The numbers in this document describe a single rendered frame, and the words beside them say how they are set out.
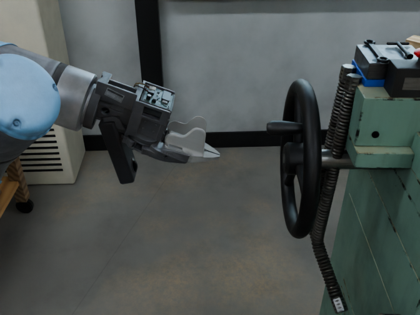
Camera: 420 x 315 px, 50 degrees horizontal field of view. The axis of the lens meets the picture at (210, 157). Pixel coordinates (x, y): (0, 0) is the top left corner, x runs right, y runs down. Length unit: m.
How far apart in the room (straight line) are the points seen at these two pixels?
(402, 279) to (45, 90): 0.65
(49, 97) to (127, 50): 1.65
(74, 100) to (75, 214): 1.39
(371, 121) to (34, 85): 0.51
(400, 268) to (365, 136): 0.25
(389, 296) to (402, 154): 0.28
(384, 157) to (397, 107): 0.09
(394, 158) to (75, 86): 0.51
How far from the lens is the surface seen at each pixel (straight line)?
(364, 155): 0.78
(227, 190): 2.08
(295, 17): 2.15
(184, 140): 0.69
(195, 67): 2.17
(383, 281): 0.97
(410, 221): 0.83
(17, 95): 0.50
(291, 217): 0.89
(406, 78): 0.76
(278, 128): 0.73
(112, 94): 0.67
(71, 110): 0.67
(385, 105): 0.77
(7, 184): 1.98
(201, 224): 1.90
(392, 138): 0.80
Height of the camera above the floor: 1.28
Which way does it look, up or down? 34 degrees down
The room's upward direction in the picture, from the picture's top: straight up
